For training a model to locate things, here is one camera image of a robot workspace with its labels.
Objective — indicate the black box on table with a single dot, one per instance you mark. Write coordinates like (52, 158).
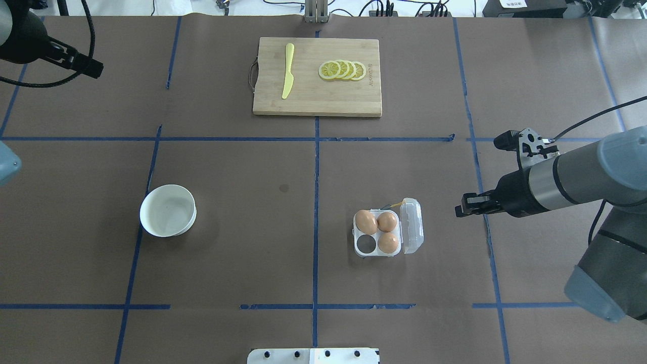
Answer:
(524, 9)

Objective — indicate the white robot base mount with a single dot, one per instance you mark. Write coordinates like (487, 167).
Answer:
(315, 355)

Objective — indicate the brown egg front slot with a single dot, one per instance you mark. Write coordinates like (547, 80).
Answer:
(388, 243)

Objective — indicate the white round bowl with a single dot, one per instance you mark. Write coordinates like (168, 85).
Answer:
(168, 211)

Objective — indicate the green yellow rubber band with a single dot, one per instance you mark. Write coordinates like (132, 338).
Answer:
(393, 206)

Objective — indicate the yellow plastic knife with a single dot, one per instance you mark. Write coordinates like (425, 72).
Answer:
(288, 77)

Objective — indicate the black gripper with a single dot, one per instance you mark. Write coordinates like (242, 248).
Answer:
(21, 48)
(513, 193)

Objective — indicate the brown egg rear slot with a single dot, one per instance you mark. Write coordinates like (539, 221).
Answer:
(387, 221)

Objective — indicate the aluminium frame post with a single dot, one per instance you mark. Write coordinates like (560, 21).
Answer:
(316, 11)

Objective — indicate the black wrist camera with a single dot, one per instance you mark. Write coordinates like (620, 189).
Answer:
(530, 147)

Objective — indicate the bamboo cutting board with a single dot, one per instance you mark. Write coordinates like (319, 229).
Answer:
(311, 96)

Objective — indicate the brown egg from bowl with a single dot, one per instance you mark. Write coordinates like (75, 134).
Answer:
(366, 222)

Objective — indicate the brown egg slot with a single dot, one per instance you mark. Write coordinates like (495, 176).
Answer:
(387, 221)
(388, 243)

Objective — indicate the clear plastic egg box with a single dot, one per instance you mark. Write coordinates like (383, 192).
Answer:
(410, 232)

